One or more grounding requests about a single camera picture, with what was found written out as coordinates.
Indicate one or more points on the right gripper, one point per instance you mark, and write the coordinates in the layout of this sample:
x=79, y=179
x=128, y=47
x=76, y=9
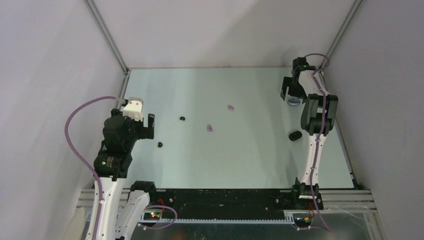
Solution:
x=287, y=82

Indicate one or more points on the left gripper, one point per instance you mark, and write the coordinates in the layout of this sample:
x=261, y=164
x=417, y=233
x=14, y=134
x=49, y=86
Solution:
x=145, y=132

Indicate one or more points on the lavender earbud charging case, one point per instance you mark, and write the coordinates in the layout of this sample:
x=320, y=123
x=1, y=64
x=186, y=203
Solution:
x=294, y=101

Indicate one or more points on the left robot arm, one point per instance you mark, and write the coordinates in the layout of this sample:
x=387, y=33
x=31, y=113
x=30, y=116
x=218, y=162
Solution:
x=121, y=131

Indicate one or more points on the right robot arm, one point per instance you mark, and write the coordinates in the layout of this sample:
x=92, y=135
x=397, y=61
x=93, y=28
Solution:
x=317, y=119

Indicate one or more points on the black earbud charging case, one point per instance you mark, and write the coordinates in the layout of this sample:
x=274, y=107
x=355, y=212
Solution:
x=295, y=135

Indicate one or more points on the left controller board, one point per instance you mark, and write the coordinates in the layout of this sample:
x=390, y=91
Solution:
x=152, y=216

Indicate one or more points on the controller board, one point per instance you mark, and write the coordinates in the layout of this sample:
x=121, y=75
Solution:
x=302, y=223
x=152, y=216

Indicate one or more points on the right controller board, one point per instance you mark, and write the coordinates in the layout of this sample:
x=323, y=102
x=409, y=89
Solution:
x=302, y=223

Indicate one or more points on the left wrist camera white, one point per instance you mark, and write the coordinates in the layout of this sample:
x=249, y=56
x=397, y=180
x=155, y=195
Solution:
x=133, y=109

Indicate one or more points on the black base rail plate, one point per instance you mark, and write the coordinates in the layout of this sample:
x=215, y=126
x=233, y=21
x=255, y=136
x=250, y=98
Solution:
x=231, y=204

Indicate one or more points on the grey slotted cable duct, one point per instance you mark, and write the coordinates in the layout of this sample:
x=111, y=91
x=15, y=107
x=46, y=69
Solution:
x=288, y=219

